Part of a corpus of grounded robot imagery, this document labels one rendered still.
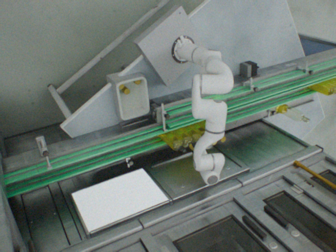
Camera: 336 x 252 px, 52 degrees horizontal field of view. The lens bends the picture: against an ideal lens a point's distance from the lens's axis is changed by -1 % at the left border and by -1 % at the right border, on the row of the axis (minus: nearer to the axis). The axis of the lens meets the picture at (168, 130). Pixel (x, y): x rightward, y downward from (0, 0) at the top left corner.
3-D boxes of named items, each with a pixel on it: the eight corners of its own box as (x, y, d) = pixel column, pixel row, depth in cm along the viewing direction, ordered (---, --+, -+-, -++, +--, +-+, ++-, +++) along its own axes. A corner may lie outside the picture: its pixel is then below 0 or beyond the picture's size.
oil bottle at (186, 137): (167, 133, 206) (185, 149, 189) (166, 125, 203) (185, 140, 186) (175, 130, 208) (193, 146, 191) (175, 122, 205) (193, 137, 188)
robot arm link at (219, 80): (200, 58, 156) (202, 64, 143) (231, 59, 156) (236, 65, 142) (199, 87, 161) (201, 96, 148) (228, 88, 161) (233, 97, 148)
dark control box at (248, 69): (239, 74, 230) (247, 77, 224) (239, 62, 226) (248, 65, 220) (249, 71, 233) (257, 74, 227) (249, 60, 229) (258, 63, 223)
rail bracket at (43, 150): (39, 153, 183) (46, 175, 166) (30, 125, 175) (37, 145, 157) (48, 150, 185) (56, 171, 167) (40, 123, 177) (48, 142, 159)
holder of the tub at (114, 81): (117, 123, 202) (123, 128, 196) (110, 79, 189) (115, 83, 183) (144, 115, 209) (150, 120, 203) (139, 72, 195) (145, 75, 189)
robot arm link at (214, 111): (221, 116, 161) (189, 115, 162) (226, 72, 152) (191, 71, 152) (226, 132, 147) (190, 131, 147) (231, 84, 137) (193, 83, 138)
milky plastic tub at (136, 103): (116, 115, 199) (122, 121, 193) (110, 79, 189) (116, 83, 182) (144, 107, 206) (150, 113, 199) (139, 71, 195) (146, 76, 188)
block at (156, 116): (151, 118, 204) (156, 123, 199) (149, 104, 200) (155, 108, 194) (156, 117, 206) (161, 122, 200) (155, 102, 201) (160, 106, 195)
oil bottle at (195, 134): (176, 130, 208) (194, 146, 191) (175, 122, 205) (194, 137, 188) (184, 128, 210) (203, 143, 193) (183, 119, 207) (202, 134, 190)
